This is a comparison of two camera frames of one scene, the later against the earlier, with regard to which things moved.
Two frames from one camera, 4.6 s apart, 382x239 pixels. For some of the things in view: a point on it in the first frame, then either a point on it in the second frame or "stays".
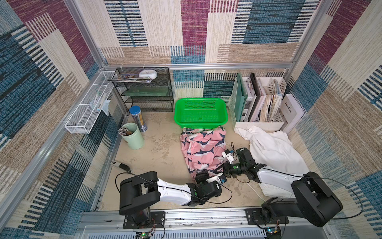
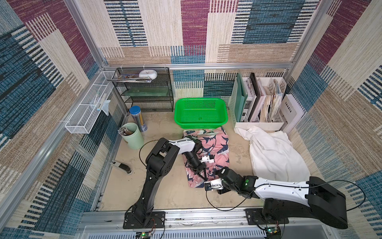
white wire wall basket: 81,120 stays
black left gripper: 202,177 → 200,169
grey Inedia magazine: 291,111 stays
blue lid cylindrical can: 136,114 stays
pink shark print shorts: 203,147 stays
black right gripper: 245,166 → 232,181
